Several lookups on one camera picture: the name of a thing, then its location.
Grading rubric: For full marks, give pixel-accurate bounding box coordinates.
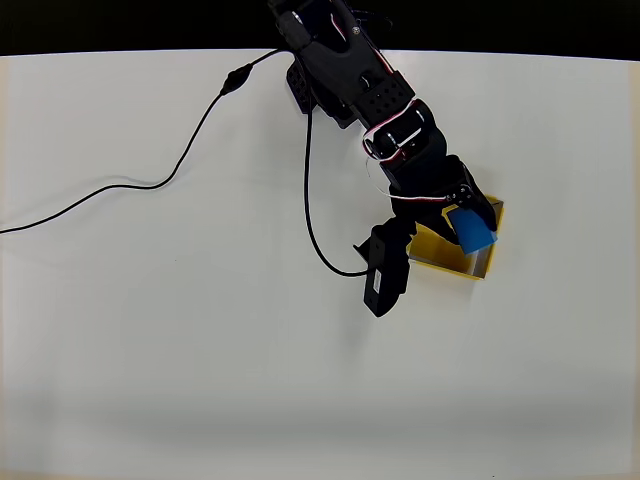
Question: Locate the blue cube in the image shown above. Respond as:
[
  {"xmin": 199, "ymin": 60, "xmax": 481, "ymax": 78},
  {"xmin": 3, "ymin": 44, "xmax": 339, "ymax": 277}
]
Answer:
[{"xmin": 445, "ymin": 208, "xmax": 501, "ymax": 257}]

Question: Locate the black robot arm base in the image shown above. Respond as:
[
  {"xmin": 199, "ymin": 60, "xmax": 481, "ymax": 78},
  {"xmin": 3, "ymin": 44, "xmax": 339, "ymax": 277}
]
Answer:
[{"xmin": 285, "ymin": 58, "xmax": 357, "ymax": 131}]

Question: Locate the yellow open box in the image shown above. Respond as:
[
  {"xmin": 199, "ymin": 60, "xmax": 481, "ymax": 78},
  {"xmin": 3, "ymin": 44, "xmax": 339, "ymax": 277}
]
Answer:
[{"xmin": 406, "ymin": 195, "xmax": 506, "ymax": 283}]

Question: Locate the white red servo wire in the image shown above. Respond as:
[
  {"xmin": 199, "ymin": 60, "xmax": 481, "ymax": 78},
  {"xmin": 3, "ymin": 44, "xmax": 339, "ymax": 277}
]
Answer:
[{"xmin": 361, "ymin": 98, "xmax": 454, "ymax": 207}]

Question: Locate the black wrist-mounted camera module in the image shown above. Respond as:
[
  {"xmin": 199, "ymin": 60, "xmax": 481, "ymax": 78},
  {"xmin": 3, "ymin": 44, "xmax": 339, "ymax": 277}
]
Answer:
[{"xmin": 352, "ymin": 219, "xmax": 419, "ymax": 320}]

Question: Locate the black camera cable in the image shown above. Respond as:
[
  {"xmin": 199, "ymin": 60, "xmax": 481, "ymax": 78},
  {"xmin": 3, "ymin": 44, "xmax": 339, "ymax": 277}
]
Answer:
[{"xmin": 0, "ymin": 47, "xmax": 372, "ymax": 279}]

